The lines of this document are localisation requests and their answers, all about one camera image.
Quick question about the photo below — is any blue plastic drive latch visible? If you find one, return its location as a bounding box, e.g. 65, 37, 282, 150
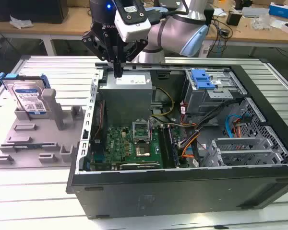
191, 69, 217, 91

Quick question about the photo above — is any wooden desk white frame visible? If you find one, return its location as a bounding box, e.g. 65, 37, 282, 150
205, 8, 288, 57
0, 6, 164, 57

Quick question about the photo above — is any large black box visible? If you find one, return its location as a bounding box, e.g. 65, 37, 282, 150
0, 0, 69, 24

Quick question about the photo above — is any black case fan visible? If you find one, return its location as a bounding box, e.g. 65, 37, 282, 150
95, 99, 107, 144

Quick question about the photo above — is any black PC case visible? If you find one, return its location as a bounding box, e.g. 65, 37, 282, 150
66, 58, 288, 220

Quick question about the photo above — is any grey flat box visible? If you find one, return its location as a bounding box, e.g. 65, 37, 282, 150
241, 6, 269, 19

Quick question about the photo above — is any grey parts rack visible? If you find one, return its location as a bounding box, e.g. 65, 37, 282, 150
0, 88, 87, 170

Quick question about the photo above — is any green motherboard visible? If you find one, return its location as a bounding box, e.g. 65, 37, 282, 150
105, 125, 180, 169

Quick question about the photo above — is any hard disk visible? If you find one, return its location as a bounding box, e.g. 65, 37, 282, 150
0, 73, 51, 115

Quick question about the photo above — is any metal optical drive cage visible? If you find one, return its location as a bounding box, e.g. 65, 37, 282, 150
184, 68, 248, 116

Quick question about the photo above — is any metal disk bay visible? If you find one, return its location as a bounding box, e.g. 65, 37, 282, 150
203, 137, 288, 167

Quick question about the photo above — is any black RAM slot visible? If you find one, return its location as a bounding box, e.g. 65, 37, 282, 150
157, 126, 167, 168
165, 126, 175, 168
169, 126, 180, 168
161, 126, 171, 168

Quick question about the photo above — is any orange motherboard wire bundle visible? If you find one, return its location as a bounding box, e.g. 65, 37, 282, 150
179, 130, 202, 160

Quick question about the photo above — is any grey power supply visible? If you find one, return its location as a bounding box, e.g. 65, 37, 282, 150
99, 71, 154, 127

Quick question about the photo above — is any blue white carton box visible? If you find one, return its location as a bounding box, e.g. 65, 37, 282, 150
268, 2, 288, 20

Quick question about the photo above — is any orange red yellow power wire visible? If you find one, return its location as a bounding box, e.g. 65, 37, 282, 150
231, 114, 253, 139

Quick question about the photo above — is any small black box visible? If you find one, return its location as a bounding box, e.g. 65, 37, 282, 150
227, 11, 243, 26

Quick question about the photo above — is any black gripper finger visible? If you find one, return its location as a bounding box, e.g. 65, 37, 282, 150
118, 39, 148, 78
81, 30, 119, 78

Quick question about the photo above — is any yellow black power wire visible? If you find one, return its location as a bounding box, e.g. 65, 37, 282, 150
150, 86, 176, 118

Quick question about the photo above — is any CPU socket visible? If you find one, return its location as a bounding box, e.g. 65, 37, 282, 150
134, 143, 152, 158

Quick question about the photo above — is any clear plastic bag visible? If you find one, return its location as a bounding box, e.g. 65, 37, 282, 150
9, 15, 34, 30

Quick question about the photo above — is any blue data wire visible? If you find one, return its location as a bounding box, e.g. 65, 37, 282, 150
225, 114, 245, 139

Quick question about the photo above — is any black camera cable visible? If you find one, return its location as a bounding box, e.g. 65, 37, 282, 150
150, 0, 190, 25

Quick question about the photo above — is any metal socket cover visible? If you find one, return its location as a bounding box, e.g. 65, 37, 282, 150
132, 118, 151, 144

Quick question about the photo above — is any black graphics card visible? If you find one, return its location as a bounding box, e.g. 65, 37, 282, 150
119, 162, 161, 171

